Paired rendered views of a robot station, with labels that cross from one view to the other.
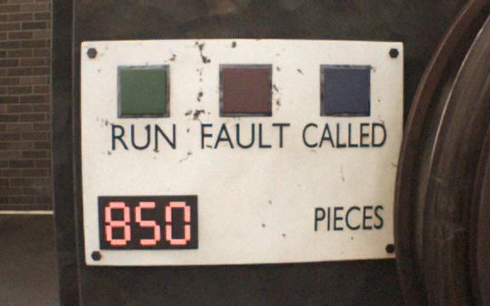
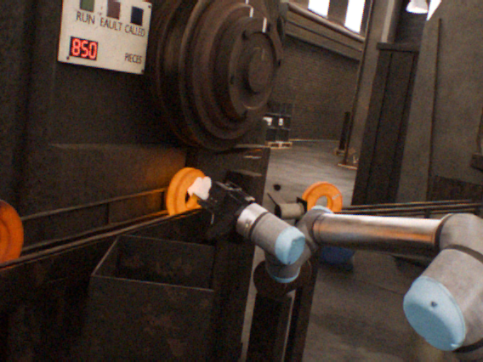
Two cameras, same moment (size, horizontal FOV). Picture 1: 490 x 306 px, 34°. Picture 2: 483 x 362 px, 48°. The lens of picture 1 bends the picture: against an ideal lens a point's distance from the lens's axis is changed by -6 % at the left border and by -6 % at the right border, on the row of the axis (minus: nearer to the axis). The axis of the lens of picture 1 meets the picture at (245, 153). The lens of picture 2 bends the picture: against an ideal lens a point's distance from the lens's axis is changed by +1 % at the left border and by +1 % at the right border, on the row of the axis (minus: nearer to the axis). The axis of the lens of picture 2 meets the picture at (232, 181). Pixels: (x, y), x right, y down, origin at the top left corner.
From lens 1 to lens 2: 96 cm
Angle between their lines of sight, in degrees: 51
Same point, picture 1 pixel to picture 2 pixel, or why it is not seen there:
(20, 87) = not seen: outside the picture
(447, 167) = (185, 41)
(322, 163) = (128, 38)
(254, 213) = (110, 51)
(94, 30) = not seen: outside the picture
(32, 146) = not seen: outside the picture
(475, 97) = (193, 23)
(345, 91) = (138, 16)
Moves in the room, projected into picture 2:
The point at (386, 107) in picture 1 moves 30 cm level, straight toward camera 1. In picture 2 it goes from (145, 24) to (218, 24)
